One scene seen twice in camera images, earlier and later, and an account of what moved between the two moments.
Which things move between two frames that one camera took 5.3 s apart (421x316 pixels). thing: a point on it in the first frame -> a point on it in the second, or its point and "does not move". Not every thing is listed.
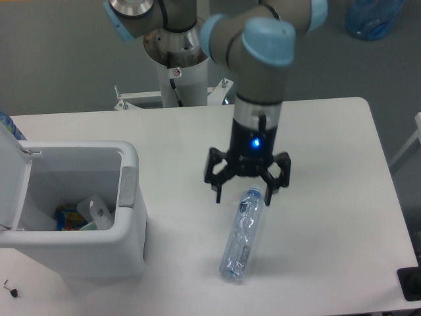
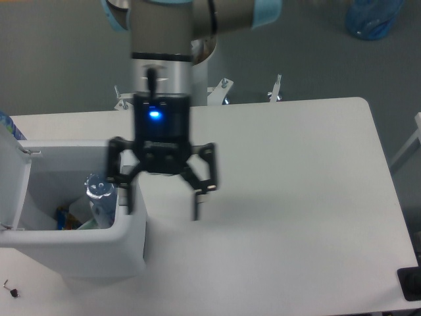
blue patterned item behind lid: x=9 y=123 does not move
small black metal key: x=13 y=291 does not move
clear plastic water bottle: x=242 y=235 -> x=101 y=192
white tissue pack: x=95 y=208 -> x=81 y=209
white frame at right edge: x=418 y=135 does not move
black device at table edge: x=410 y=280 does not move
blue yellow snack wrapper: x=68 y=218 does not move
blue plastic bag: x=371 y=19 does not move
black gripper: x=251 y=149 -> x=162 y=137
